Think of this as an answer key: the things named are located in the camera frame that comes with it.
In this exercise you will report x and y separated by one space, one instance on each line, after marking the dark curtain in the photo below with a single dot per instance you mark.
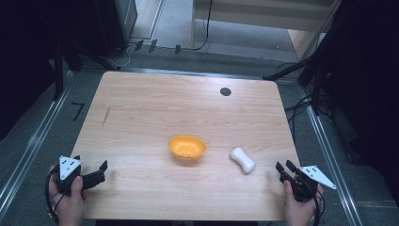
28 47
367 78

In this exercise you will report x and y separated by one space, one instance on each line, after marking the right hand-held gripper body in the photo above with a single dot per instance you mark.
309 183

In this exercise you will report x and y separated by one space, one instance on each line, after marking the metal floor rail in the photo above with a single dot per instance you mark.
332 157
194 73
31 147

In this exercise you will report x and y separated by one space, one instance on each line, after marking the black metal stand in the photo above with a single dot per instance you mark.
58 72
315 81

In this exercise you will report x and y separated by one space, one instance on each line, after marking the black round table grommet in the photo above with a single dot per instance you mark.
225 91

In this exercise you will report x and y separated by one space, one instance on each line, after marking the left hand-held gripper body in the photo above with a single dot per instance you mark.
66 168

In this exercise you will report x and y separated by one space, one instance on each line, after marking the orange plastic bowl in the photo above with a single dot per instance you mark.
187 147

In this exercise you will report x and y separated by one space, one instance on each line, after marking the person's right hand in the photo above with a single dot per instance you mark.
299 208

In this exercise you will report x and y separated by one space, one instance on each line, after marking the white wooden furniture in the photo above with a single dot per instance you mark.
257 15

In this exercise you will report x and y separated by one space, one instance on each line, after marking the person's left hand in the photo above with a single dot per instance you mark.
69 204

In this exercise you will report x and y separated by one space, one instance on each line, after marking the white peanut-shaped bottle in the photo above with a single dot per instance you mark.
243 160

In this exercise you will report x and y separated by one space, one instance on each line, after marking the dark cabinet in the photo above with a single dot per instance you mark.
116 25

